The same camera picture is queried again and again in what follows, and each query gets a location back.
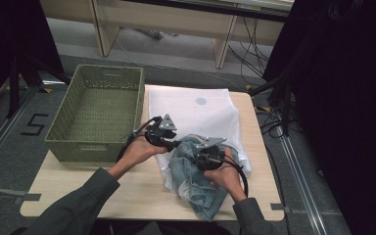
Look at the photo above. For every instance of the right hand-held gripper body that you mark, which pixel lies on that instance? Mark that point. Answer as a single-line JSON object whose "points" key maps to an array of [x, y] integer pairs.
{"points": [[210, 158]]}

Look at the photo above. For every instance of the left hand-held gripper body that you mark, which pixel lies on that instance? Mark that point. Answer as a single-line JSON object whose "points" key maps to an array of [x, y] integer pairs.
{"points": [[159, 133]]}

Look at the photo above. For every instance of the light blue jeans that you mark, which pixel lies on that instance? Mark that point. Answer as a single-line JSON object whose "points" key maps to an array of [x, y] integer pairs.
{"points": [[192, 186]]}

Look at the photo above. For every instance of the white mesh laundry bag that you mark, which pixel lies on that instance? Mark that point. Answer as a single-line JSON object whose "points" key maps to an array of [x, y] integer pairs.
{"points": [[202, 114]]}

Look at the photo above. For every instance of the green woven basket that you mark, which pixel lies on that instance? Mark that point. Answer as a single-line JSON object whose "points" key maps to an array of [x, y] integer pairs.
{"points": [[104, 114]]}

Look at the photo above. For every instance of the person's left hand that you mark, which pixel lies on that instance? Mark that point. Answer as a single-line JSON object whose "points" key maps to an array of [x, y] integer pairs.
{"points": [[140, 150]]}

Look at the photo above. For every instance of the person's right hand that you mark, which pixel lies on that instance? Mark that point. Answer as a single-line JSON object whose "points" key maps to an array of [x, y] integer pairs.
{"points": [[226, 178]]}

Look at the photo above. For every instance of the person's dark trousers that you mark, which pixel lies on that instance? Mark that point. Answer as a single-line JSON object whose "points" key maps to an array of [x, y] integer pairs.
{"points": [[176, 228]]}

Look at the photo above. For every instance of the grey tape strip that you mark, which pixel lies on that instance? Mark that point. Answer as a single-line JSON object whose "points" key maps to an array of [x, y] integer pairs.
{"points": [[279, 207], [29, 197]]}

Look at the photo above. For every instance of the black tripod stand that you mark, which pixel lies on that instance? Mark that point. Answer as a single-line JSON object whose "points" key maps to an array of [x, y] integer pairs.
{"points": [[285, 98], [14, 84]]}

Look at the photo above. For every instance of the grey power strip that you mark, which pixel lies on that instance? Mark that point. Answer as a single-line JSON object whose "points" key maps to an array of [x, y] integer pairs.
{"points": [[156, 33]]}

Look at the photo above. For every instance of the light wooden desk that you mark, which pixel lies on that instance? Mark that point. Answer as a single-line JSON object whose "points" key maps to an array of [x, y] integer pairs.
{"points": [[163, 19]]}

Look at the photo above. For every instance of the black curtain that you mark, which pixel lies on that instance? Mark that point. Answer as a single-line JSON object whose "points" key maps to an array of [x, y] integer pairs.
{"points": [[346, 98], [9, 32]]}

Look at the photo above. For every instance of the metal floor rail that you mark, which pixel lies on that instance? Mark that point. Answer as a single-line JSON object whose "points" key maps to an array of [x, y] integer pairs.
{"points": [[302, 182], [3, 130]]}

